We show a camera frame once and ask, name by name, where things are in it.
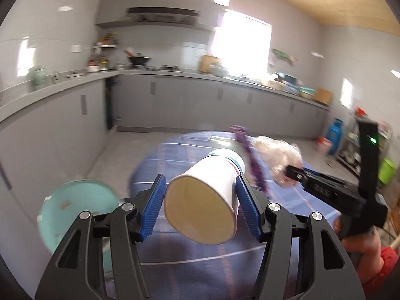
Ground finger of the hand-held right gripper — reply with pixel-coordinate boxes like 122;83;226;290
285;165;319;191

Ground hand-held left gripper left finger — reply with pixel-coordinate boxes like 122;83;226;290
35;174;168;300

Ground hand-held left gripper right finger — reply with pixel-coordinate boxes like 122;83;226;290
236;175;366;300

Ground clear plastic bag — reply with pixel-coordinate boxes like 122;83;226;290
252;136;304;188

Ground white paper cup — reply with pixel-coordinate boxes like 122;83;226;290
163;148;246;246

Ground dark purple foam net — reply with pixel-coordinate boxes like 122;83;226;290
229;125;272;196

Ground person's right hand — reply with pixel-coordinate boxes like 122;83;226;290
334;217;382;265

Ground green plastic bin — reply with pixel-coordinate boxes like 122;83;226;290
378;159;397;185

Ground metal shelf rack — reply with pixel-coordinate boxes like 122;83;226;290
337;109;393;176

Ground red and white bucket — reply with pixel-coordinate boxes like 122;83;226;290
316;137;332;155

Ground blue gas cylinder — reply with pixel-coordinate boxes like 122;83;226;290
325;118;344;156

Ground blue plaid tablecloth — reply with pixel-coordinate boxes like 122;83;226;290
104;130;341;300

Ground cardboard box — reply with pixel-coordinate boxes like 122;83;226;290
314;88;333;105

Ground blue plastic crate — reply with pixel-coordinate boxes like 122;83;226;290
278;73;301;93

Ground red clothing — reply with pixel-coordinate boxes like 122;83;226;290
359;247;399;297

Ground grey kitchen counter cabinets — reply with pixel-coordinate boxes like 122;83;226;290
0;69;332;194

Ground hanging cloths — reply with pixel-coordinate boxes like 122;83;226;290
272;48;297;66

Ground metal pot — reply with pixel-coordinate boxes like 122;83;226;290
211;62;229;77

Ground gas stove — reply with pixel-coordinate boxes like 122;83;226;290
129;64;180;70

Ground window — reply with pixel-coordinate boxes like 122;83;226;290
212;9;272;80

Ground wooden cutting board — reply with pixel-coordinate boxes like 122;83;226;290
200;54;219;74

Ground black wok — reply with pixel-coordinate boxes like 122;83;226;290
126;54;152;68

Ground metal spice rack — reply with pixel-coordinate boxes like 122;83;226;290
92;33;118;69

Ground range hood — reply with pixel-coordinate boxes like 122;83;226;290
126;7;201;24

